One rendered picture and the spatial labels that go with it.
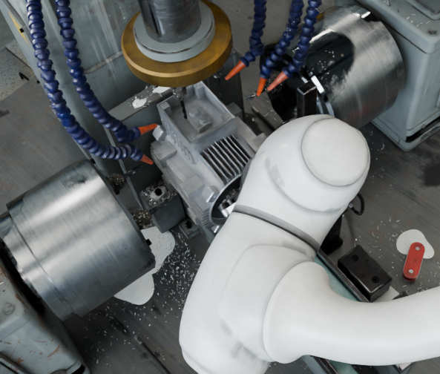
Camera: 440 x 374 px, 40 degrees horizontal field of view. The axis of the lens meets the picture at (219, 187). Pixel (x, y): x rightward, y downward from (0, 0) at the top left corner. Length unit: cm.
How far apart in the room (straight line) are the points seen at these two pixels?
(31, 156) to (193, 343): 110
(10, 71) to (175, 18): 154
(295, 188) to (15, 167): 113
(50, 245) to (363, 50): 68
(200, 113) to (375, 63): 35
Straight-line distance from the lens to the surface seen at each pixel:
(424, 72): 130
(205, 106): 118
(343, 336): 55
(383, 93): 125
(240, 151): 112
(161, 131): 119
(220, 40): 98
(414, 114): 140
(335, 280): 120
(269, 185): 61
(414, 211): 142
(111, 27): 119
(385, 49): 124
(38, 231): 105
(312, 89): 101
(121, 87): 128
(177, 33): 95
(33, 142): 165
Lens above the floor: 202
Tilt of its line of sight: 58 degrees down
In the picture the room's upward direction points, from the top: 12 degrees counter-clockwise
